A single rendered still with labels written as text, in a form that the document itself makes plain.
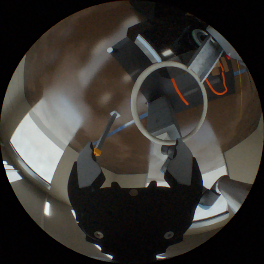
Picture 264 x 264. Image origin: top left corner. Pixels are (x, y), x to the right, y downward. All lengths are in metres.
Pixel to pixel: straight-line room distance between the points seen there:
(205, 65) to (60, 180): 6.69
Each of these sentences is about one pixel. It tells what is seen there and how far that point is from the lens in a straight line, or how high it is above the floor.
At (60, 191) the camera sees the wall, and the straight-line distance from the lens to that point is 6.48.
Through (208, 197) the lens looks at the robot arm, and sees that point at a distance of 0.66.
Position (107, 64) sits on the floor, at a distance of 1.73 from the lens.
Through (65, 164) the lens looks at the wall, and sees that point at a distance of 6.24.
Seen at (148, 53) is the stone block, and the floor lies 0.74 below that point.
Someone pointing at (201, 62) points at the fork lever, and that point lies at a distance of 0.59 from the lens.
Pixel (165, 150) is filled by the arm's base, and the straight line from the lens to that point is 0.99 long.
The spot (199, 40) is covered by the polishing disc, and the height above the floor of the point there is 0.86.
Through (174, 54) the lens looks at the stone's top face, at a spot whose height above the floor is 0.80.
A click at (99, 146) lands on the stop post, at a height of 0.93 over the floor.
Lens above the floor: 1.56
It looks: 41 degrees down
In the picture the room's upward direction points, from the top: 166 degrees counter-clockwise
